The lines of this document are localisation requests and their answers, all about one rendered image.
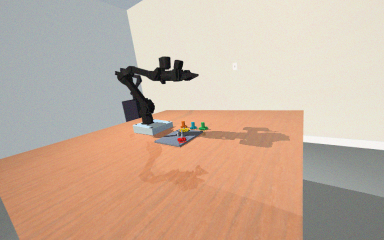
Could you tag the teal gear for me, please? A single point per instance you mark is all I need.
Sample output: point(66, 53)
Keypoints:
point(193, 125)

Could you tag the green gear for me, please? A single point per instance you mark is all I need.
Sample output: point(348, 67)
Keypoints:
point(203, 127)

